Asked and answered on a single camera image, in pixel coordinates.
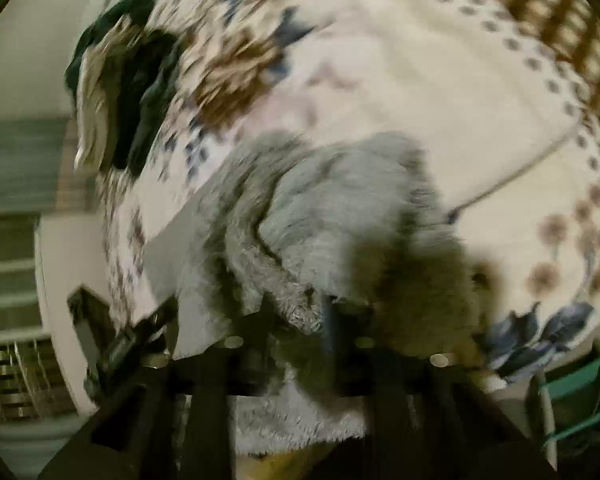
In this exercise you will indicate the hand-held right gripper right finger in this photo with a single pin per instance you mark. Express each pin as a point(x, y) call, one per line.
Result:
point(405, 410)

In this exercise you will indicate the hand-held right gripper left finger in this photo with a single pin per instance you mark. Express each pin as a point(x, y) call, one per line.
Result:
point(200, 410)

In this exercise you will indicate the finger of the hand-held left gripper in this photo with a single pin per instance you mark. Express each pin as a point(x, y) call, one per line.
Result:
point(142, 332)

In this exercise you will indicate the grey fluffy blanket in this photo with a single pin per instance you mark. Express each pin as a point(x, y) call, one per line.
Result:
point(330, 220)

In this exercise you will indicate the window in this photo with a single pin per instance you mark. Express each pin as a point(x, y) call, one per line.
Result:
point(5, 285)

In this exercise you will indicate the teal storage rack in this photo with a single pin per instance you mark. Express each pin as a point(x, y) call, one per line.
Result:
point(575, 390)

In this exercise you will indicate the grey curtain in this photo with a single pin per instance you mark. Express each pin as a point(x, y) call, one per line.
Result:
point(20, 160)

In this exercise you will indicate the white folded garment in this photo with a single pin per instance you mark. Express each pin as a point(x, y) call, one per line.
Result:
point(92, 110)

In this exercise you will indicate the stack of dark folded clothes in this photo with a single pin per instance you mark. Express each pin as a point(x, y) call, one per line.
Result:
point(140, 110)

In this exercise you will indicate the dark green jacket pile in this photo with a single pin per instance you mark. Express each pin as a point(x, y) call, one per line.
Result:
point(115, 15)

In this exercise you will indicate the floral bed sheet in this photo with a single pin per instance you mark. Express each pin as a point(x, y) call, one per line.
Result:
point(430, 85)

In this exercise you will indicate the brown checked blanket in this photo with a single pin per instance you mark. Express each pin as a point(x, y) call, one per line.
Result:
point(555, 10)

